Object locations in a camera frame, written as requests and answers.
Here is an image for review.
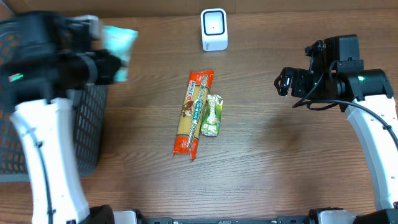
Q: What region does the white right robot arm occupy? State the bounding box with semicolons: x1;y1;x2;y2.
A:
274;67;397;224

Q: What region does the orange spaghetti packet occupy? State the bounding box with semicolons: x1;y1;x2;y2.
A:
173;70;214;160

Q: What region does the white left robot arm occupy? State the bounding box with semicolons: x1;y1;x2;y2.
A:
1;11;121;223

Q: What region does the grey plastic shopping basket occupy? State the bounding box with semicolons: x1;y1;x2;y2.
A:
0;18;108;183

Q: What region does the green snack packet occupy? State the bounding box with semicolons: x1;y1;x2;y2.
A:
200;94;223;136

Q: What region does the white barcode scanner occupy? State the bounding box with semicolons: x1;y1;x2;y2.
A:
200;8;228;52

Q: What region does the black front rail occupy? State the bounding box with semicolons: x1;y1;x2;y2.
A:
113;209;356;224

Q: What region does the teal wet wipes pack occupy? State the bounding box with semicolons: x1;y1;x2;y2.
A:
102;26;139;82

